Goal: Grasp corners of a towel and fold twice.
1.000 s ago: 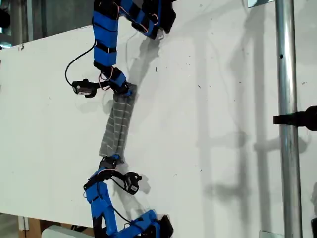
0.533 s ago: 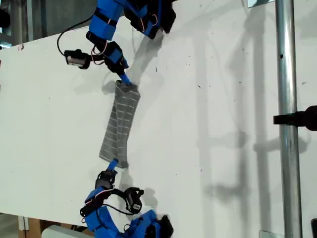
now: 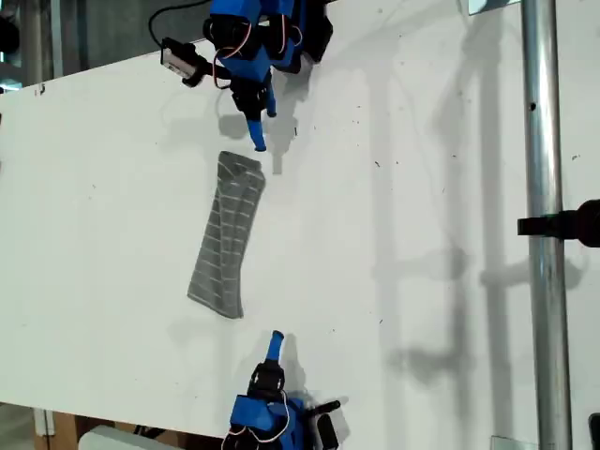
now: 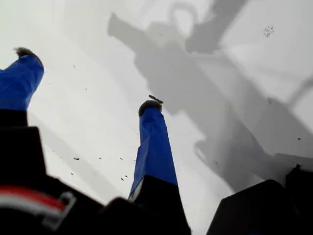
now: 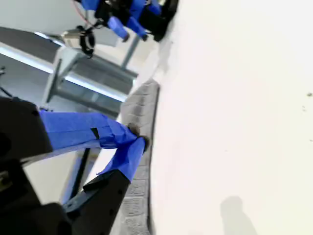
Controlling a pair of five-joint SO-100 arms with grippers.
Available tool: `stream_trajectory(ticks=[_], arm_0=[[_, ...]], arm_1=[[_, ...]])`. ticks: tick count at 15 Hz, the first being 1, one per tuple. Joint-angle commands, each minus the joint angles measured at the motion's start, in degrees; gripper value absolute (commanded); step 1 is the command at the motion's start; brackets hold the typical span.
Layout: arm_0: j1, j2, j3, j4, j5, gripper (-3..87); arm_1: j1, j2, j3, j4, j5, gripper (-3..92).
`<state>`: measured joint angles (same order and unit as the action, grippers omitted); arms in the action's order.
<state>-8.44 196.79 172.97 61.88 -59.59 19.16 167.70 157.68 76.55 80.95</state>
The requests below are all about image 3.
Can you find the grey striped towel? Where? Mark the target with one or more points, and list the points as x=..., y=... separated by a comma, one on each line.
x=225, y=234

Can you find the white box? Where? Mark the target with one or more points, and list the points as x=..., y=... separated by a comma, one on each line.
x=117, y=440

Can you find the wooden table leg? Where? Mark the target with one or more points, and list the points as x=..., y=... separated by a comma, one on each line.
x=63, y=431

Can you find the black round object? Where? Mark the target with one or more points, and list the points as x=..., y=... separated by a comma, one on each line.
x=8, y=35

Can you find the black clamp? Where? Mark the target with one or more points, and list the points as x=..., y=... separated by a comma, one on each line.
x=572, y=225

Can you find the black camera stalk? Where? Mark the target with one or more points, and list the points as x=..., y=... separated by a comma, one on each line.
x=213, y=68

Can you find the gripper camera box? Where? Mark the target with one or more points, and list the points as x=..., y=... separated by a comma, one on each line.
x=180, y=58
x=325, y=431

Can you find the steel post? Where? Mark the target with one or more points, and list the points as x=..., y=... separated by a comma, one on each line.
x=544, y=140

